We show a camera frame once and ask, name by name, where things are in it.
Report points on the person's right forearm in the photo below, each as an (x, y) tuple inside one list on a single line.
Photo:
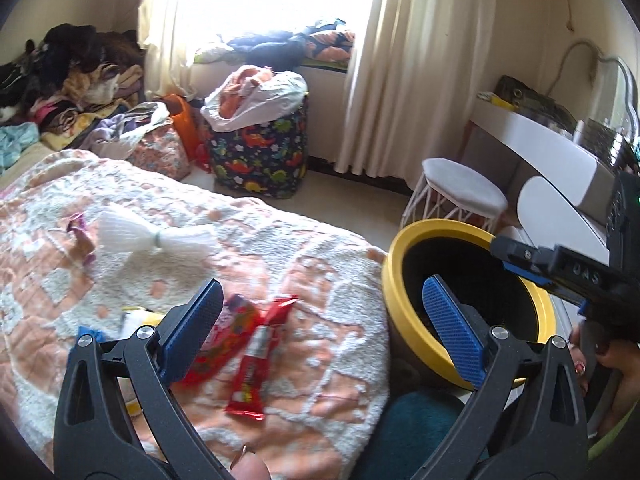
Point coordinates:
[(617, 440)]

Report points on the yellow-rimmed black trash bin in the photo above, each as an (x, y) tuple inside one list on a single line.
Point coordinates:
[(400, 270)]

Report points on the dinosaur print laundry bag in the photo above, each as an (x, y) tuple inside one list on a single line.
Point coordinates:
[(260, 160)]

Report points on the yellow flat item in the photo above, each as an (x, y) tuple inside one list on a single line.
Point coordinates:
[(500, 102)]

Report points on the purple wrapper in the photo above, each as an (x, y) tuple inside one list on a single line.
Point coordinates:
[(80, 240)]

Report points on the sheer white curtain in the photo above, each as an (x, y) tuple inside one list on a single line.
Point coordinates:
[(165, 35)]

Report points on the orange cloth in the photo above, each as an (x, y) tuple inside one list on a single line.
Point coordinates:
[(240, 95)]

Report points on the pile of clothes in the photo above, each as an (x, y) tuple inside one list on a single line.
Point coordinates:
[(75, 60)]

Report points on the white vanity desk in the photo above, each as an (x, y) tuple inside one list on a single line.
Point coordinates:
[(530, 135)]

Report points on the pink floral bag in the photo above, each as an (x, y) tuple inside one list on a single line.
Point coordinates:
[(160, 152)]

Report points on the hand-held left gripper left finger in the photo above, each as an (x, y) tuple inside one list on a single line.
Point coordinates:
[(192, 332)]

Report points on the person's right hand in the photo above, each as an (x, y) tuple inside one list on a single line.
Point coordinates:
[(625, 375)]

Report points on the curved vanity mirror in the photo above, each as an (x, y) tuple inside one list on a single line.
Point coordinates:
[(627, 90)]

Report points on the dark puffer jacket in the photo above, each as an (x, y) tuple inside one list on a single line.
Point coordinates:
[(270, 47)]

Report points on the light blue cloth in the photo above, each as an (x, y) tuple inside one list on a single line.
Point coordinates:
[(17, 145)]

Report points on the person's teal trouser leg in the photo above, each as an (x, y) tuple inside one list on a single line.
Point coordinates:
[(420, 430)]

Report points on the long red snack wrapper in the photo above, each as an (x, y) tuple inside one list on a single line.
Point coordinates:
[(255, 360)]

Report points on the pink and white patterned blanket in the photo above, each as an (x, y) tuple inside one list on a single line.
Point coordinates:
[(275, 240)]

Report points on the orange bag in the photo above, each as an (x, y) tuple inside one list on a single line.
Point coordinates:
[(182, 125)]

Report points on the white plastic bag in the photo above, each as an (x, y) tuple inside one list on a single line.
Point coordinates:
[(270, 102)]

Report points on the red patterned snack packet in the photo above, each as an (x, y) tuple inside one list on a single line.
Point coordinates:
[(227, 330)]

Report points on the blue wrapper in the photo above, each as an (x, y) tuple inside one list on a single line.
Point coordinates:
[(90, 336)]

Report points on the yellow and white wrapper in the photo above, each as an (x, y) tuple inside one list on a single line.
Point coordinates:
[(142, 322)]

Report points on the white drawer cabinet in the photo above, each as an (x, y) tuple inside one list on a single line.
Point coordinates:
[(555, 210)]

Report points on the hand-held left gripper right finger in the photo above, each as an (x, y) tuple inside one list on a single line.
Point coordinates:
[(452, 332)]

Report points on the orange print quilt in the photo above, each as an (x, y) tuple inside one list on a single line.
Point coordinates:
[(332, 45)]

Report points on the cream curtain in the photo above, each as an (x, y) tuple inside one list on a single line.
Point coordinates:
[(400, 85)]

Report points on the lavender and white cloth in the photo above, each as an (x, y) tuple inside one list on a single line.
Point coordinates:
[(120, 130)]

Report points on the dark patterned organizer box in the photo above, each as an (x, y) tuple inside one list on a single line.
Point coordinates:
[(602, 142)]

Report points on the person's left hand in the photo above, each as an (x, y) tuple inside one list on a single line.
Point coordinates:
[(252, 467)]

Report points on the dark handbag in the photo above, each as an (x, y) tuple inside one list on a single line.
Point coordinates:
[(525, 95)]

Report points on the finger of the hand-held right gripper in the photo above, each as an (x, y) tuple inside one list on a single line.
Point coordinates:
[(555, 285), (560, 265)]

